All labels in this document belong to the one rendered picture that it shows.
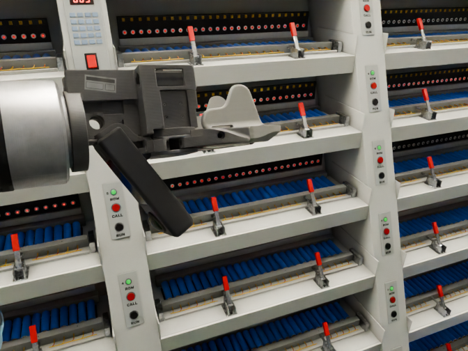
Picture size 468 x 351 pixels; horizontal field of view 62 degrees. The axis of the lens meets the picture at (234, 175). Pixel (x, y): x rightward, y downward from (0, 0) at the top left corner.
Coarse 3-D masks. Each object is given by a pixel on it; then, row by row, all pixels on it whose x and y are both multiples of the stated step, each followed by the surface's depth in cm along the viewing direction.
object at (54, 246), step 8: (56, 240) 88; (64, 240) 88; (72, 240) 88; (80, 240) 88; (24, 248) 85; (32, 248) 85; (40, 248) 85; (48, 248) 86; (56, 248) 87; (64, 248) 87; (72, 248) 88; (0, 256) 83; (8, 256) 83; (24, 256) 85; (32, 256) 85; (48, 256) 85; (0, 264) 83
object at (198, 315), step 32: (224, 256) 111; (256, 256) 112; (288, 256) 114; (320, 256) 113; (352, 256) 114; (160, 288) 104; (192, 288) 101; (224, 288) 96; (256, 288) 104; (288, 288) 104; (320, 288) 104; (352, 288) 107; (160, 320) 94; (192, 320) 94; (224, 320) 94; (256, 320) 99
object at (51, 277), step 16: (80, 208) 97; (0, 224) 91; (16, 224) 93; (96, 240) 92; (80, 256) 86; (96, 256) 86; (0, 272) 82; (32, 272) 82; (48, 272) 82; (64, 272) 82; (80, 272) 83; (96, 272) 84; (0, 288) 78; (16, 288) 79; (32, 288) 80; (48, 288) 82; (64, 288) 83; (0, 304) 79
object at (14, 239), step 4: (12, 236) 80; (16, 236) 80; (12, 240) 80; (16, 240) 80; (12, 244) 80; (16, 244) 80; (16, 248) 80; (16, 252) 80; (16, 256) 80; (16, 260) 80; (20, 260) 80; (16, 264) 80; (20, 264) 80; (16, 268) 80
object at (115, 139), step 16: (112, 144) 34; (128, 144) 35; (112, 160) 34; (128, 160) 34; (144, 160) 35; (128, 176) 34; (144, 176) 35; (144, 192) 35; (160, 192) 36; (144, 208) 38; (160, 208) 36; (176, 208) 36; (160, 224) 36; (176, 224) 36
